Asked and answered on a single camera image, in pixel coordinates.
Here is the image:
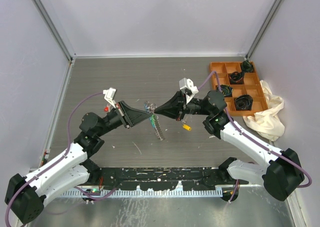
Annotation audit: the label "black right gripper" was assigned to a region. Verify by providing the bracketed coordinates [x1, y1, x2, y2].
[154, 89, 213, 122]

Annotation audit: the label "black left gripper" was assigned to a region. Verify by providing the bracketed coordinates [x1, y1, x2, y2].
[95, 100, 151, 137]

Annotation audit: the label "metal key holder blue handle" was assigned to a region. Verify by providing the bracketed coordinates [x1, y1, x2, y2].
[144, 101, 165, 141]

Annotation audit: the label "green key tag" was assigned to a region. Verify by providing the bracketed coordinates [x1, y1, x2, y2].
[149, 114, 155, 128]

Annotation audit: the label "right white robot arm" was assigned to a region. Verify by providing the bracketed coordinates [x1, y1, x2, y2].
[155, 90, 305, 201]

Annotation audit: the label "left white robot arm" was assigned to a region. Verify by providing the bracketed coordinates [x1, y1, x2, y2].
[4, 101, 151, 226]

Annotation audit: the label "yellow tag key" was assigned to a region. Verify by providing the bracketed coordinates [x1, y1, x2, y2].
[181, 120, 192, 132]

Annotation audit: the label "rolled blue yellow tie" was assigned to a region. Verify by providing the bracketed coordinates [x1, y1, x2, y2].
[216, 84, 233, 98]

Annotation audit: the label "orange wooden divided tray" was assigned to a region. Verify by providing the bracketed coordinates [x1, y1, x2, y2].
[209, 61, 268, 116]

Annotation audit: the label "cream cloth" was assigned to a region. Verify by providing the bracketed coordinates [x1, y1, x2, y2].
[242, 80, 285, 142]

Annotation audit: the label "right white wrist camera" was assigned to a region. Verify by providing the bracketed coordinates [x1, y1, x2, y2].
[179, 77, 199, 105]

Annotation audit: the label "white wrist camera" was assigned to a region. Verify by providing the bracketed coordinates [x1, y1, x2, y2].
[102, 87, 117, 108]
[179, 77, 199, 105]

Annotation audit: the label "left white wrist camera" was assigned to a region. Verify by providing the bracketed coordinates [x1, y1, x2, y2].
[102, 87, 117, 108]

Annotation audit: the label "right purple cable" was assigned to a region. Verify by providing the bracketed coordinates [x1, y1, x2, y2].
[197, 70, 313, 203]

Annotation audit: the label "purple cable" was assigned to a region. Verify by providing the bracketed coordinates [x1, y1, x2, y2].
[4, 91, 118, 227]
[197, 70, 313, 203]

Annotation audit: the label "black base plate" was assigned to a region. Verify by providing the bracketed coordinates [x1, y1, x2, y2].
[85, 167, 236, 191]

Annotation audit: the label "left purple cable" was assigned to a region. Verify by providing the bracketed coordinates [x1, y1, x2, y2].
[4, 91, 118, 227]

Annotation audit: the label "white slotted cable duct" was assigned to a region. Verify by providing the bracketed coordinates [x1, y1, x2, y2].
[59, 187, 223, 198]

